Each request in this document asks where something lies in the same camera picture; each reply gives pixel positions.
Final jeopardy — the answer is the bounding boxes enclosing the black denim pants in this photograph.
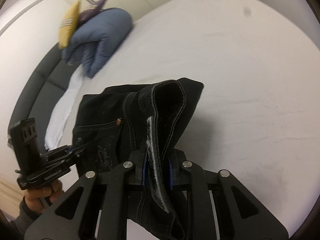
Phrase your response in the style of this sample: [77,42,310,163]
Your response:
[72,77,204,239]

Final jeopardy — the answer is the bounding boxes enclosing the grey left sleeve forearm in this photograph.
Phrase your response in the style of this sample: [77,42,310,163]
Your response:
[9,198,41,239]

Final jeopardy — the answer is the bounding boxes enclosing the left hand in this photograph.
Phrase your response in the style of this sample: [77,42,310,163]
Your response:
[24,180,63,214]

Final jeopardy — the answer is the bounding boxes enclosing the dark grey headboard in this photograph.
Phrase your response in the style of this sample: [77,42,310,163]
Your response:
[8,44,79,152]

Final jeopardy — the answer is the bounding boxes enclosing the blue folded duvet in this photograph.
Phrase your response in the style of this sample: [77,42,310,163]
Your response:
[61,8,133,78]

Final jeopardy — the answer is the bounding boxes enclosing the yellow pillow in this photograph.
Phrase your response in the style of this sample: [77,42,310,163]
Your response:
[58,0,81,49]

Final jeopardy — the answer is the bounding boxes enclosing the purple pillow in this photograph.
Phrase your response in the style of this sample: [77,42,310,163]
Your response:
[78,0,107,26]

